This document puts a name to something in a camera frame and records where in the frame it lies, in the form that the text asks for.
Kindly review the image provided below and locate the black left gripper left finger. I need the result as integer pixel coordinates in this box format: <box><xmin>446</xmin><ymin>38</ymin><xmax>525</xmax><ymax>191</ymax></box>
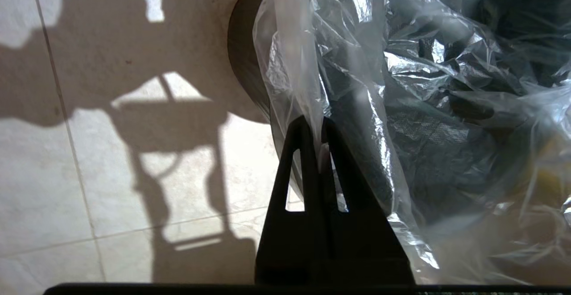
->
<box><xmin>255</xmin><ymin>116</ymin><xmax>332</xmax><ymax>284</ymax></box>

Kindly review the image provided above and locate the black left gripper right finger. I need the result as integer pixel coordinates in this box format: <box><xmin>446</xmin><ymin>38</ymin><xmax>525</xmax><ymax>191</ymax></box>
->
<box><xmin>321</xmin><ymin>117</ymin><xmax>416</xmax><ymax>284</ymax></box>

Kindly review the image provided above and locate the clear plastic trash bag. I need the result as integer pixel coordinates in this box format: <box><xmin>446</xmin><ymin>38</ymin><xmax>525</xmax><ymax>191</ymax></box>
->
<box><xmin>252</xmin><ymin>0</ymin><xmax>571</xmax><ymax>287</ymax></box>

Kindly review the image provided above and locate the grey metal trash bin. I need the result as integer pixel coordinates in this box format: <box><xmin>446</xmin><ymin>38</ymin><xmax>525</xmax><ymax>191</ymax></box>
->
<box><xmin>226</xmin><ymin>0</ymin><xmax>571</xmax><ymax>224</ymax></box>

